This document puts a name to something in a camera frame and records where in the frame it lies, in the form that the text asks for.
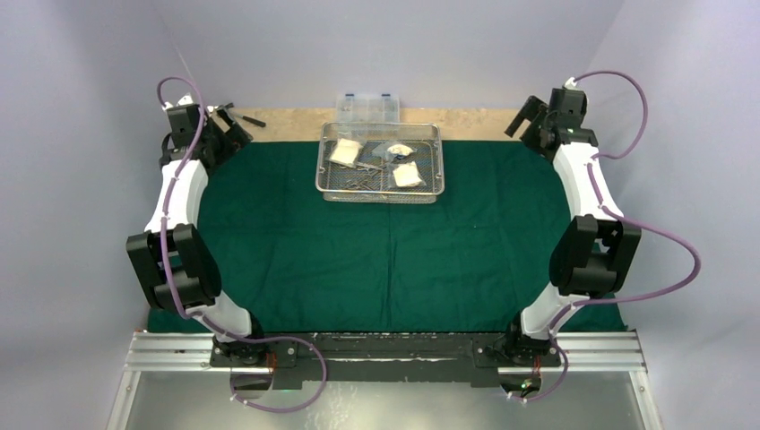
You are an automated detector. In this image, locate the white gauze packet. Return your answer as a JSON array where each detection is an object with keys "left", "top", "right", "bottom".
[{"left": 328, "top": 138, "right": 364, "bottom": 168}]

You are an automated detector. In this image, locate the metal wire mesh tray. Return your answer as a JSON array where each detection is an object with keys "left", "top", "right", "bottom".
[{"left": 315, "top": 122, "right": 445, "bottom": 204}]

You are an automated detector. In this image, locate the dark green surgical drape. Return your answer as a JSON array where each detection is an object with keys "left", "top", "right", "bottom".
[{"left": 146, "top": 139, "right": 627, "bottom": 335}]

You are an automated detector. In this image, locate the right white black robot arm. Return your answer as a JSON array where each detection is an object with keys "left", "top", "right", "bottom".
[{"left": 503, "top": 87, "right": 642, "bottom": 365}]

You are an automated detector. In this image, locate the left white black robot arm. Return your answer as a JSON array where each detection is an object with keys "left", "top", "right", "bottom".
[{"left": 125, "top": 97, "right": 268, "bottom": 366}]

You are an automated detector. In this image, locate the metal surgical instruments pile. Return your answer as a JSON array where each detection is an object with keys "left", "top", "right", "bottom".
[{"left": 333, "top": 163, "right": 386, "bottom": 192}]

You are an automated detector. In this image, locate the clear plastic compartment box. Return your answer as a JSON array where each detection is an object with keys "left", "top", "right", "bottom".
[{"left": 335, "top": 93, "right": 401, "bottom": 123}]

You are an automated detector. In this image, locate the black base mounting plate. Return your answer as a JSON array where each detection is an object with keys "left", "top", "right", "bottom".
[{"left": 209, "top": 332, "right": 562, "bottom": 391}]

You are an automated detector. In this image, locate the small black-handled hammer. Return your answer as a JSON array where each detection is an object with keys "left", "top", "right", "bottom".
[{"left": 217, "top": 103, "right": 267, "bottom": 128}]

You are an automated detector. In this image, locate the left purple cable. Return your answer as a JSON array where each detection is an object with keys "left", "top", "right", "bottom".
[{"left": 156, "top": 76, "right": 328, "bottom": 415}]

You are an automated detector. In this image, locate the purple cable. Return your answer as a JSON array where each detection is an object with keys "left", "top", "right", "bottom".
[
  {"left": 507, "top": 70, "right": 703, "bottom": 405},
  {"left": 156, "top": 76, "right": 328, "bottom": 415}
]

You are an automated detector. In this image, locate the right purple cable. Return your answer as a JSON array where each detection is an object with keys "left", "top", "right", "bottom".
[{"left": 507, "top": 70, "right": 703, "bottom": 405}]

